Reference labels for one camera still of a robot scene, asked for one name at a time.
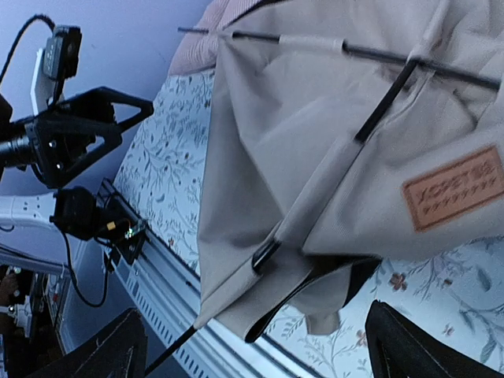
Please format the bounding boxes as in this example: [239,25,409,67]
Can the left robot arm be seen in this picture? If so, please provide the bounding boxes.
[1,87,154,241]

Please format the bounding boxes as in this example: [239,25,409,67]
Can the front aluminium rail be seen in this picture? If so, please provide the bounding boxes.
[116,181,318,377]

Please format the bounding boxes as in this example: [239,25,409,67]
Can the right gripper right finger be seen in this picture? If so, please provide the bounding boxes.
[365,300,503,378]

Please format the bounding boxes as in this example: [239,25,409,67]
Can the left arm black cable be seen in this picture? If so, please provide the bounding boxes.
[0,13,56,86]

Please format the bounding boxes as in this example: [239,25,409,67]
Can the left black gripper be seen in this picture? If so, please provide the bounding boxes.
[24,87,154,188]

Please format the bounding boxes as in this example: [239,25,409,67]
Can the beige fabric pet tent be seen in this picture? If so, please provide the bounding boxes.
[194,1,503,342]

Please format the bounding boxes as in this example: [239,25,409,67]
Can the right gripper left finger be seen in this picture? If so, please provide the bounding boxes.
[31,308,147,378]

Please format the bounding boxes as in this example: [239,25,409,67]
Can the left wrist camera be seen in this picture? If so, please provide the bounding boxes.
[30,25,82,115]

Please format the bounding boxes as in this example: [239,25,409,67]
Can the pink checkered cushion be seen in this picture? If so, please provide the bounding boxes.
[169,0,261,76]

